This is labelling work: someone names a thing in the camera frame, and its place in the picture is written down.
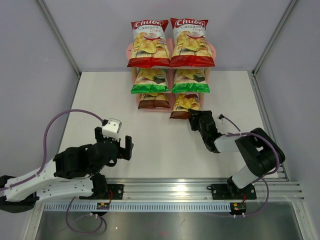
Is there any white slotted cable duct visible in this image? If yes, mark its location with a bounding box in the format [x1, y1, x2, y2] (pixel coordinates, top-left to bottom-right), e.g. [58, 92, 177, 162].
[44, 201, 231, 213]

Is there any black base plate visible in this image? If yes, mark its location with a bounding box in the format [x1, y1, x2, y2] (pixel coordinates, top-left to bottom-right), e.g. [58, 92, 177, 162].
[206, 183, 257, 200]
[79, 183, 124, 200]

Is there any pink three-tier shelf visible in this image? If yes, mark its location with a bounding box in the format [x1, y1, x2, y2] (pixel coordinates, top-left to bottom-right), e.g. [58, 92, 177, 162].
[125, 38, 217, 113]

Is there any red Chuba chips bag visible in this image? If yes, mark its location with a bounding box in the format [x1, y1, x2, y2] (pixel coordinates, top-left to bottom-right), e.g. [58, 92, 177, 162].
[170, 17, 215, 68]
[127, 19, 170, 69]

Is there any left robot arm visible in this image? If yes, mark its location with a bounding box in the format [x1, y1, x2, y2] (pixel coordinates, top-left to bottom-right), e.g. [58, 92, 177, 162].
[0, 127, 134, 214]

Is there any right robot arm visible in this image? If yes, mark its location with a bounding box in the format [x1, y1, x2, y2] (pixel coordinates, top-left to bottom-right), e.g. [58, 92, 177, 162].
[189, 109, 286, 200]

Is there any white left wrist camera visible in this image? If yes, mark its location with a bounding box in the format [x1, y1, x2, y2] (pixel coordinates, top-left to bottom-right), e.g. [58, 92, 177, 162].
[101, 118, 122, 142]

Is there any green Chuba chips bag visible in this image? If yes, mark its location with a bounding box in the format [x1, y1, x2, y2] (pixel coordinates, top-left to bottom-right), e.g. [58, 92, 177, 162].
[130, 68, 169, 94]
[171, 68, 210, 94]

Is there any brown Chuba chips bag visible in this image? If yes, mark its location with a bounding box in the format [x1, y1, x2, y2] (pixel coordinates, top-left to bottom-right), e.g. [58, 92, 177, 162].
[136, 93, 171, 110]
[170, 93, 201, 120]

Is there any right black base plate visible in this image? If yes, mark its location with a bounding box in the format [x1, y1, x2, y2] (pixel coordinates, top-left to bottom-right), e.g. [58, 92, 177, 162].
[206, 183, 257, 200]

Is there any aluminium mounting rail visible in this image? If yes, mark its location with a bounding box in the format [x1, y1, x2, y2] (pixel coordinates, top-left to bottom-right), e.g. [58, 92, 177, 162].
[33, 177, 306, 203]

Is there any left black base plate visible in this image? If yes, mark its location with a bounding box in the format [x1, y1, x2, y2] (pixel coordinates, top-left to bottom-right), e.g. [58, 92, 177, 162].
[79, 183, 124, 200]

